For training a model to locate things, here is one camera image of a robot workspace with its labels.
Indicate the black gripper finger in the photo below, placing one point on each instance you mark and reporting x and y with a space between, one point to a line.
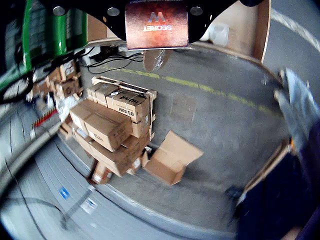
207 11
100 8

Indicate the red-brown Secret carton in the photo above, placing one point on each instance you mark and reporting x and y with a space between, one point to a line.
156 30

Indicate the small plain cardboard box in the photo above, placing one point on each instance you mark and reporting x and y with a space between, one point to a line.
102 91

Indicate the Huter printed cardboard box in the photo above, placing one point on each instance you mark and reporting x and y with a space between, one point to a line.
127 105

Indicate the long cardboard box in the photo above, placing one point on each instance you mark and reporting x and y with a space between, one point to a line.
105 130

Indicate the large flat cardboard box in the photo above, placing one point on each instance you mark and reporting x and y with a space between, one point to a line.
117 160

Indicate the empty cardboard box with flaps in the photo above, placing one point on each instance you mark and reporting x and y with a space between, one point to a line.
165 162

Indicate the small red print box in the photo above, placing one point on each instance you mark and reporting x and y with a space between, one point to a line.
100 175

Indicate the light wooden pallet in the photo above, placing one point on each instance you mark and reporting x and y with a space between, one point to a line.
130 86

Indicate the red toothed strip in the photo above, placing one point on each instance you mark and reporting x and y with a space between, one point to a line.
46 118

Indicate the person in jeans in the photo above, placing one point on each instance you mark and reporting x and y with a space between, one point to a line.
300 105

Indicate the dark blue crates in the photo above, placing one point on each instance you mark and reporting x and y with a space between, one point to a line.
270 205

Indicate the green metal frame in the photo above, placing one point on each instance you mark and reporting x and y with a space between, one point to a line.
58 32

